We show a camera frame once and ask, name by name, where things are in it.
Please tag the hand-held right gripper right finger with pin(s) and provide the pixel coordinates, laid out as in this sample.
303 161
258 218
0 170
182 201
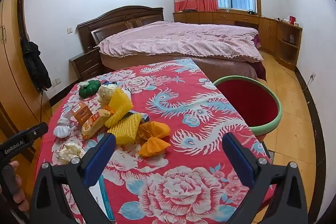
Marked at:
239 158

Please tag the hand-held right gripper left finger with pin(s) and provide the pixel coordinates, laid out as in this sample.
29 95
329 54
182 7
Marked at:
101 161

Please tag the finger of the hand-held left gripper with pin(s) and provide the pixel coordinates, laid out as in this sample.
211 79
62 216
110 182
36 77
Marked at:
38 130

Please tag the yellow snack packet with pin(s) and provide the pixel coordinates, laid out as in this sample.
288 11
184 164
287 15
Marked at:
94 124

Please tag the red basin with green rim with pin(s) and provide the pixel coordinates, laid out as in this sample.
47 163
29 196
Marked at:
246 106

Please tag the light blue plastic piece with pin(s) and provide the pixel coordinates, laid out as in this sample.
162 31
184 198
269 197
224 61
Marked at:
145 116

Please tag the person's left hand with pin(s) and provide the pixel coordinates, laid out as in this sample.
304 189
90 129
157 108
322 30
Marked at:
21 200

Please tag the white toy garlic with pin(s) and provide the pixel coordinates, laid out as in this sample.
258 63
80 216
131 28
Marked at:
61 129

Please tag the crumpled white tissue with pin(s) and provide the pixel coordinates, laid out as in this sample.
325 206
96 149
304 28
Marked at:
69 153

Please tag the white box with teal edge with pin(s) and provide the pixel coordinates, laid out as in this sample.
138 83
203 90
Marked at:
102 200

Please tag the yellow foam net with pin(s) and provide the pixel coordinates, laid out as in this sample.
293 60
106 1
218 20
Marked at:
120 104
126 129

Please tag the orange carton box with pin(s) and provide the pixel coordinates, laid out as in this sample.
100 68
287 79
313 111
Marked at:
80 112

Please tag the crumpled orange paper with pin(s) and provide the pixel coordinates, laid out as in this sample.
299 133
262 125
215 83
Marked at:
155 148
155 129

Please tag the red floral tablecloth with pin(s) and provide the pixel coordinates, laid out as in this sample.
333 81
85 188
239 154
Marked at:
183 134

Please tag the black hanging jacket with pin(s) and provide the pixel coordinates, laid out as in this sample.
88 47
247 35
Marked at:
35 69

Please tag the green toy pepper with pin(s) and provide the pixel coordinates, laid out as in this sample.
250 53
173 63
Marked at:
89 90

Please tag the wooden wardrobe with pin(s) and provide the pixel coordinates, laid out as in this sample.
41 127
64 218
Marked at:
11 69

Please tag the white toy cauliflower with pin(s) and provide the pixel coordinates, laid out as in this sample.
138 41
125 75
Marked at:
106 94

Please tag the blue toy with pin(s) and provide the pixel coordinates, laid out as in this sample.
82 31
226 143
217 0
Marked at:
110 83

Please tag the dark wooden nightstand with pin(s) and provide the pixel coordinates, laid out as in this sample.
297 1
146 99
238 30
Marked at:
86 64

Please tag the wooden corner shelf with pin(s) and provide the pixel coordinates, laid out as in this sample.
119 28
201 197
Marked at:
287 48

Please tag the pink checked blanket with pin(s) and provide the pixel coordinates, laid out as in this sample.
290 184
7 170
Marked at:
183 40

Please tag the small jar on shelf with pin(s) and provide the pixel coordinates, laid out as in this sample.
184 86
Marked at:
292 39

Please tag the dark wooden bed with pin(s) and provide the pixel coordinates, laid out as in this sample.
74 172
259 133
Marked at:
118 16

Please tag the long wooden cabinet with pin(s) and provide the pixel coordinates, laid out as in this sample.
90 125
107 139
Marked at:
223 18

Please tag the red box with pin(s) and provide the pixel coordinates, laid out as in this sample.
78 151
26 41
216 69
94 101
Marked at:
292 20

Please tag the white wall socket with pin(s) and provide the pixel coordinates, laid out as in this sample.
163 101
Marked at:
57 80

